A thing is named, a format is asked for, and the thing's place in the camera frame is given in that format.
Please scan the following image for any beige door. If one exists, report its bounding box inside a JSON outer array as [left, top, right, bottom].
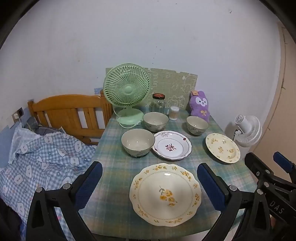
[[254, 23, 296, 163]]

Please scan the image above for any cotton swab container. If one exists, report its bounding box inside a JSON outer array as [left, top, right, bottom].
[[169, 106, 180, 121]]

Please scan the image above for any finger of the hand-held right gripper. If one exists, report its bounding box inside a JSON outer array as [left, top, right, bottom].
[[245, 152, 278, 189], [273, 151, 296, 186]]

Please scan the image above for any wall socket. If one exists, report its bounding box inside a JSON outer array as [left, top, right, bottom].
[[12, 107, 24, 123]]

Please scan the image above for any purple plush bunny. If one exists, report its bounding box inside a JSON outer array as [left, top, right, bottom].
[[190, 90, 210, 122]]

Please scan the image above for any wooden chair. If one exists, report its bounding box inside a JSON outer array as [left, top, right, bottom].
[[28, 91, 114, 145]]

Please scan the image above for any small green floral bowl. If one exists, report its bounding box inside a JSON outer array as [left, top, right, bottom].
[[186, 115, 209, 136]]

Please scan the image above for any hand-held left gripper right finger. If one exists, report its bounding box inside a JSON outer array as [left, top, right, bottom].
[[196, 163, 271, 241]]

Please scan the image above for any blue checkered blanket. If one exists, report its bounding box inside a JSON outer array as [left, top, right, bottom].
[[0, 123, 97, 241]]

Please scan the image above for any medium green floral bowl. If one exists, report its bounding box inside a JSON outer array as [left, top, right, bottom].
[[142, 112, 169, 132]]

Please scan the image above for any large green floral bowl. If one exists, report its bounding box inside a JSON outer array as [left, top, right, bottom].
[[121, 128, 155, 158]]

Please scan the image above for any green patterned board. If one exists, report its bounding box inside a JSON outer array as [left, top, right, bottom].
[[106, 67, 198, 112]]

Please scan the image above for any grey plaid pillow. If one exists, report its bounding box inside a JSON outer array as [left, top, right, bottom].
[[24, 117, 66, 136]]

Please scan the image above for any green desk fan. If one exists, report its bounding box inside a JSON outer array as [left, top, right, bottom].
[[103, 63, 151, 128]]

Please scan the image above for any pale green fan cable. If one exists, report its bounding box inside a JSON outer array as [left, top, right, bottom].
[[112, 108, 143, 128]]

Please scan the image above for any white plate with maroon rim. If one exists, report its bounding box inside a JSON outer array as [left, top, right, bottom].
[[152, 130, 193, 161]]

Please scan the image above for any large yellow floral plate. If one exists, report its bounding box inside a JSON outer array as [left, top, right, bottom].
[[129, 163, 202, 227]]

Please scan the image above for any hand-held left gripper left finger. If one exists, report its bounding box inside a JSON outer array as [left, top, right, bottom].
[[25, 161, 103, 241]]

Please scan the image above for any white fan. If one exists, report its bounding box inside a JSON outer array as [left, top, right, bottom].
[[233, 114, 263, 147]]

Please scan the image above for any glass jar with dark lid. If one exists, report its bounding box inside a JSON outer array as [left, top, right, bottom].
[[151, 93, 166, 114]]

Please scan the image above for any small yellow floral plate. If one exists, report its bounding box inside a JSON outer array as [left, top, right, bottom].
[[205, 133, 241, 164]]

